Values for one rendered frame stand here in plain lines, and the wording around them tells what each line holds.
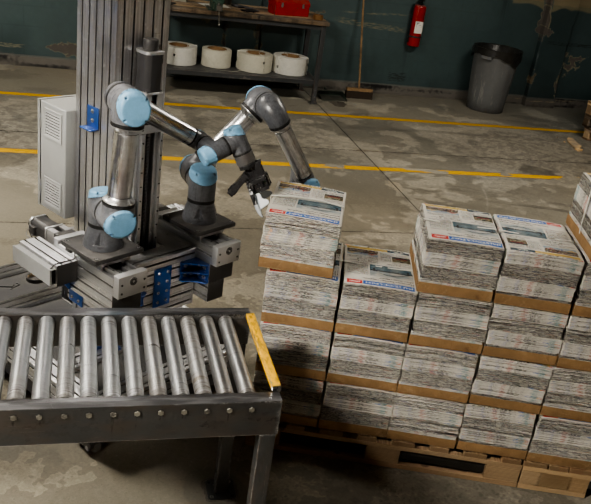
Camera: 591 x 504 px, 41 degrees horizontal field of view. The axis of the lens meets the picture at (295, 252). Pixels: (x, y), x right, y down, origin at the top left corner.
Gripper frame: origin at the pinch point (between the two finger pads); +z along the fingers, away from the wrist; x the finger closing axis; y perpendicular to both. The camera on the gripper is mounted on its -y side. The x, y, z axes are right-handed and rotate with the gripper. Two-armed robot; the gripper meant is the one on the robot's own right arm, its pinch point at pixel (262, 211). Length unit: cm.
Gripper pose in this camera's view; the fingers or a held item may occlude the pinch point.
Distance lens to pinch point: 310.6
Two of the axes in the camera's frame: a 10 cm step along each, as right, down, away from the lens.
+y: 9.2, -3.1, -2.2
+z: 3.7, 8.6, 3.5
